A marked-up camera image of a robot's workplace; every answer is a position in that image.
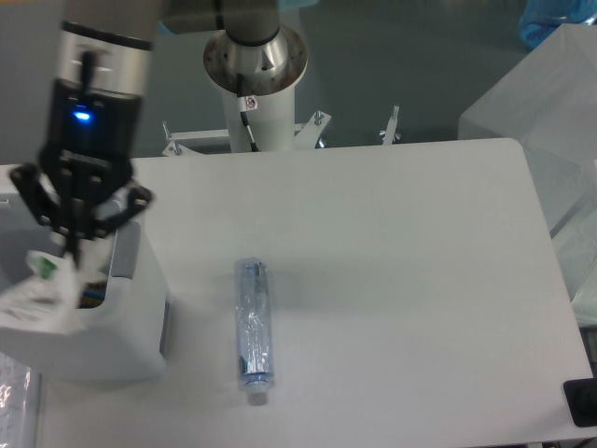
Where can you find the clear plastic sheet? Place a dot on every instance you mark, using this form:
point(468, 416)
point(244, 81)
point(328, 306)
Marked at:
point(20, 388)

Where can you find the white trash can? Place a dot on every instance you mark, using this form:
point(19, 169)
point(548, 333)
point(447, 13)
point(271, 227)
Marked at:
point(122, 338)

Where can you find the yellow blue snack bag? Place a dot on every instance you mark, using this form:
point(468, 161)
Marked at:
point(92, 295)

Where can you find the black device at edge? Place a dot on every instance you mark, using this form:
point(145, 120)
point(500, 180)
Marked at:
point(581, 399)

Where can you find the clear plastic water bottle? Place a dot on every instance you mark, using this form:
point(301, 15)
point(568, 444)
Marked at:
point(253, 330)

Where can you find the blue plastic bag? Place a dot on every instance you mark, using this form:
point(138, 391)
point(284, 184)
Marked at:
point(540, 18)

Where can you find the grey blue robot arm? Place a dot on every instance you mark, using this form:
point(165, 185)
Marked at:
point(107, 46)

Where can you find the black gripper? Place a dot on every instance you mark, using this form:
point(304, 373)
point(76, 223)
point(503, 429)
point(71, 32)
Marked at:
point(81, 185)

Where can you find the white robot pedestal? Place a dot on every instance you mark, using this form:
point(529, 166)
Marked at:
point(271, 119)

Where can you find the clear plastic wrapper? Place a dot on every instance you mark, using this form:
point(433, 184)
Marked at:
point(47, 301)

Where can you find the translucent plastic storage box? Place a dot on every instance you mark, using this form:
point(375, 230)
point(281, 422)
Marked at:
point(547, 103)

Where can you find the white pedestal base frame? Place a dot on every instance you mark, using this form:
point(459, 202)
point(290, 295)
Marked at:
point(307, 135)

